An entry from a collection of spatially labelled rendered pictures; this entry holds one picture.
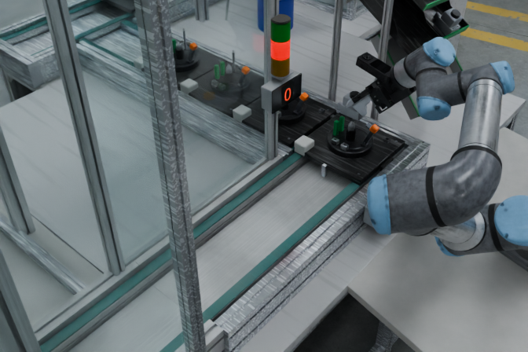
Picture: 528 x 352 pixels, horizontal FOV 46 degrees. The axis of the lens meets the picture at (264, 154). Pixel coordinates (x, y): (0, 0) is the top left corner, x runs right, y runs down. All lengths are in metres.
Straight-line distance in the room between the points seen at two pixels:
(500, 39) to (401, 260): 3.20
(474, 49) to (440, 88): 3.06
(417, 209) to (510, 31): 3.78
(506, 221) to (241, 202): 0.68
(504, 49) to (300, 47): 2.29
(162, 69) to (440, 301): 1.05
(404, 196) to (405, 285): 0.52
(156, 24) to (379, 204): 0.59
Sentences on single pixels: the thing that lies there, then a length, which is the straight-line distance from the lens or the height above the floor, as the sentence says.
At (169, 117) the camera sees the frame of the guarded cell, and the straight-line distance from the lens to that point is 0.88.
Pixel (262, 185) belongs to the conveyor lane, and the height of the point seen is 0.95.
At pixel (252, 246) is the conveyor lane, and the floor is 0.92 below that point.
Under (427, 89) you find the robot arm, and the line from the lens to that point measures 1.52.
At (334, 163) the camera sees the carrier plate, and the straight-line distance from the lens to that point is 1.81.
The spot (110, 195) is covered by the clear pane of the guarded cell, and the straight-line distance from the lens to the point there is 0.88.
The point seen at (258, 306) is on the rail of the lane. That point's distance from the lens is 1.46.
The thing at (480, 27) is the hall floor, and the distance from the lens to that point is 4.87.
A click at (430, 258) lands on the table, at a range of 1.74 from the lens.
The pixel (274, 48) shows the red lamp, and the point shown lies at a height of 1.34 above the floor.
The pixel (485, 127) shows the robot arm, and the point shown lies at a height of 1.39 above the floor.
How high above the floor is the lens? 2.12
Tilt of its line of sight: 39 degrees down
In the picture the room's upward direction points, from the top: straight up
